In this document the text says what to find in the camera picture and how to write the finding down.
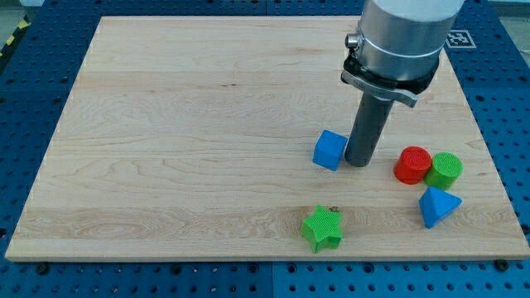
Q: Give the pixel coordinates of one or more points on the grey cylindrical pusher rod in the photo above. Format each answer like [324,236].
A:
[368,125]

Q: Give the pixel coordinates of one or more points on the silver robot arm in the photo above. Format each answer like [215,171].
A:
[393,57]

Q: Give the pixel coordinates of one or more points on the blue triangle block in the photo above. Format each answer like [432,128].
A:
[436,205]

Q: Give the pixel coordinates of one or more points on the blue cube block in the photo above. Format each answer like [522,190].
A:
[329,149]

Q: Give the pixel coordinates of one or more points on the red cylinder block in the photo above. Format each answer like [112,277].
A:
[412,165]

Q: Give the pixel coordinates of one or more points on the green cylinder block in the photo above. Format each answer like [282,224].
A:
[445,170]

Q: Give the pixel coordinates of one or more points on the white fiducial marker tag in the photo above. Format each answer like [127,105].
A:
[460,39]

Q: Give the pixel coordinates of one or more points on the green star block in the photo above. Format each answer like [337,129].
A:
[322,229]

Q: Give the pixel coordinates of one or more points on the light wooden board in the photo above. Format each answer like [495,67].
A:
[190,139]

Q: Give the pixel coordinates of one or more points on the yellow black hazard tape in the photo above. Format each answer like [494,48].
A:
[14,40]

